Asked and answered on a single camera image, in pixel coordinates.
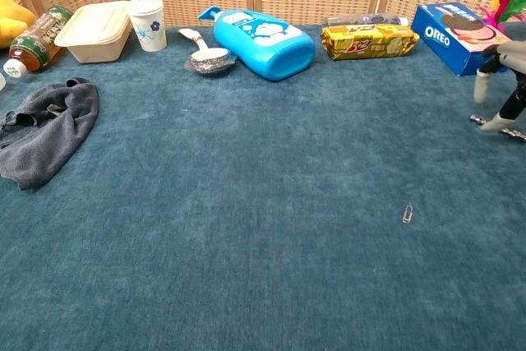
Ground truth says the yellow plush toy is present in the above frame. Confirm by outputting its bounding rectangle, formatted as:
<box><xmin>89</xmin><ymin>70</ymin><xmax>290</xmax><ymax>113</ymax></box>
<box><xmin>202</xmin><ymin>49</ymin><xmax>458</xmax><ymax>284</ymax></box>
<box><xmin>0</xmin><ymin>0</ymin><xmax>39</xmax><ymax>49</ymax></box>

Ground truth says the beige lidded lunch box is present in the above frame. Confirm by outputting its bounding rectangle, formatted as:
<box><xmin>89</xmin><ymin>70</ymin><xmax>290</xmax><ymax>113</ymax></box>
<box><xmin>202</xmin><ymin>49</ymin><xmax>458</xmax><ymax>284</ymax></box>
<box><xmin>53</xmin><ymin>0</ymin><xmax>132</xmax><ymax>65</ymax></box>

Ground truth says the white paper cup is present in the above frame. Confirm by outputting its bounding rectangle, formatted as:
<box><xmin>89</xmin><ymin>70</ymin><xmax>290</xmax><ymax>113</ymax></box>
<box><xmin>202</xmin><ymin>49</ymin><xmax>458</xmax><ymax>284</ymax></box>
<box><xmin>127</xmin><ymin>0</ymin><xmax>168</xmax><ymax>53</ymax></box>

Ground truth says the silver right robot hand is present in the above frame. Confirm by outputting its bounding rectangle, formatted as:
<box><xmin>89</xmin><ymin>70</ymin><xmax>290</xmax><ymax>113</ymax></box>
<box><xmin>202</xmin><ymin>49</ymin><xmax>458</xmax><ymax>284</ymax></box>
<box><xmin>472</xmin><ymin>37</ymin><xmax>526</xmax><ymax>134</ymax></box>

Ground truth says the green-label tea bottle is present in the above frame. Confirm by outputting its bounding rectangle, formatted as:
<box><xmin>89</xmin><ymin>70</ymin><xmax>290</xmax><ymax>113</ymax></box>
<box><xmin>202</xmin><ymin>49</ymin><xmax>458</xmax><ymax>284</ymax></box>
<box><xmin>2</xmin><ymin>5</ymin><xmax>75</xmax><ymax>79</ymax></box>

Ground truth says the blue Oreo cookie box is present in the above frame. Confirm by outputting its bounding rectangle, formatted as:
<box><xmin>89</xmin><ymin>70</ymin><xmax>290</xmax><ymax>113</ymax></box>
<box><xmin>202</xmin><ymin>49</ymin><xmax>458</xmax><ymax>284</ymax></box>
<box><xmin>411</xmin><ymin>1</ymin><xmax>513</xmax><ymax>78</ymax></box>

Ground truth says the blue carpet table mat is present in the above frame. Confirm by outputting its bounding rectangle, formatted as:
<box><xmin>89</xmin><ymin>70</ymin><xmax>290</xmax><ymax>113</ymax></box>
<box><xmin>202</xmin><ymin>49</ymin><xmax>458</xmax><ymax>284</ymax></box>
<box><xmin>0</xmin><ymin>21</ymin><xmax>526</xmax><ymax>351</ymax></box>

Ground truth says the dark grey towel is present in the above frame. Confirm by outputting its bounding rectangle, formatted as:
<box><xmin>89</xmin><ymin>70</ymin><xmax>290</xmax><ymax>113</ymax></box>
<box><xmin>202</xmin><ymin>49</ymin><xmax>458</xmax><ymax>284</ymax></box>
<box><xmin>0</xmin><ymin>76</ymin><xmax>101</xmax><ymax>192</ymax></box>

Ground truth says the blue detergent pump bottle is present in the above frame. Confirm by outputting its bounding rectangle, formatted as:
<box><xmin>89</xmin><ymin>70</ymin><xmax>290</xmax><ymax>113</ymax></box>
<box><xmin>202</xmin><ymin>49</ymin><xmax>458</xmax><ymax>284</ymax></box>
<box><xmin>197</xmin><ymin>6</ymin><xmax>317</xmax><ymax>82</ymax></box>

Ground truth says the clear plastic water bottle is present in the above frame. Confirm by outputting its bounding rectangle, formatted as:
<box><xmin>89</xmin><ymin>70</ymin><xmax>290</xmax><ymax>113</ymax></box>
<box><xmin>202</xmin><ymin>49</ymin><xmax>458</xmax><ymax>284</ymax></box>
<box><xmin>321</xmin><ymin>11</ymin><xmax>410</xmax><ymax>28</ymax></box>

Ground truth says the yellow biscuit pack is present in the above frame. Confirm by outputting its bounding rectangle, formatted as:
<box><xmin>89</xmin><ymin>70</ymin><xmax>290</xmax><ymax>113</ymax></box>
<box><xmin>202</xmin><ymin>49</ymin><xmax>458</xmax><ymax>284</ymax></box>
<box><xmin>320</xmin><ymin>23</ymin><xmax>421</xmax><ymax>62</ymax></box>

